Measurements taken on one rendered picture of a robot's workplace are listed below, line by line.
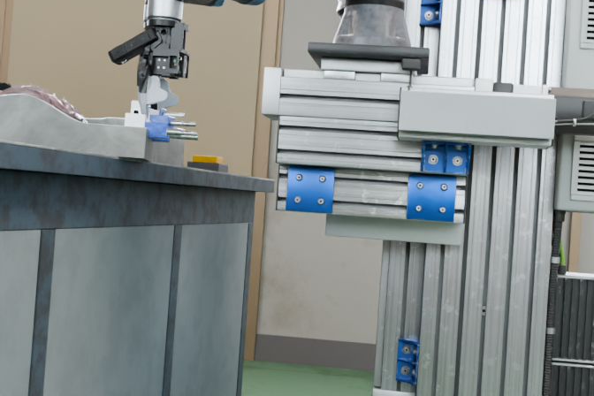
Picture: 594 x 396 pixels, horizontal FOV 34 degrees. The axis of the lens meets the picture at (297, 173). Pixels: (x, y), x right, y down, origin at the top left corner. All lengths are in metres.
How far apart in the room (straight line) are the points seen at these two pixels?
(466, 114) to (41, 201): 0.72
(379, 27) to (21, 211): 0.74
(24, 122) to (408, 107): 0.67
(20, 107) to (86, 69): 2.97
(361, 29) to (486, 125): 0.32
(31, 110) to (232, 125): 2.81
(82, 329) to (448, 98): 0.76
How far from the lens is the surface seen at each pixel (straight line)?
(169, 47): 2.10
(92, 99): 4.70
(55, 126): 1.75
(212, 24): 4.60
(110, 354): 1.93
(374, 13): 1.86
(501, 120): 1.71
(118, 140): 1.74
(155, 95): 2.07
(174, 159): 2.22
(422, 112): 1.71
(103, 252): 1.84
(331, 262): 4.49
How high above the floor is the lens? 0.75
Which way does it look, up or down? 2 degrees up
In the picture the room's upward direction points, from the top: 4 degrees clockwise
